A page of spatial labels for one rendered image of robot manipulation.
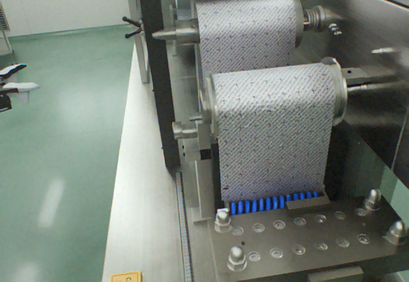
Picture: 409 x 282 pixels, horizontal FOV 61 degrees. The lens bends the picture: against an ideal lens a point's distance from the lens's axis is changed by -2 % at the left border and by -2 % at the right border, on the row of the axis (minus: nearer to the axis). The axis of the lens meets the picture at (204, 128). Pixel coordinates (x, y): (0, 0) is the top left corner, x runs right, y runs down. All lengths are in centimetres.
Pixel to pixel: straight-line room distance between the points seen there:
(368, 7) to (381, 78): 15
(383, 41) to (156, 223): 68
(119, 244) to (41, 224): 157
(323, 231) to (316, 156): 16
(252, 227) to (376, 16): 49
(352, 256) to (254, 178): 24
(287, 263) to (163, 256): 32
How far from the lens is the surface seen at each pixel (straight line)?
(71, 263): 218
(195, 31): 90
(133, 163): 119
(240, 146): 72
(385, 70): 75
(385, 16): 75
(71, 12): 645
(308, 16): 97
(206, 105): 69
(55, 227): 242
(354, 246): 76
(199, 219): 94
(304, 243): 74
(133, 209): 102
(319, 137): 77
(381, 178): 114
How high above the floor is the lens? 159
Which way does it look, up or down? 32 degrees down
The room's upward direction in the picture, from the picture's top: 4 degrees counter-clockwise
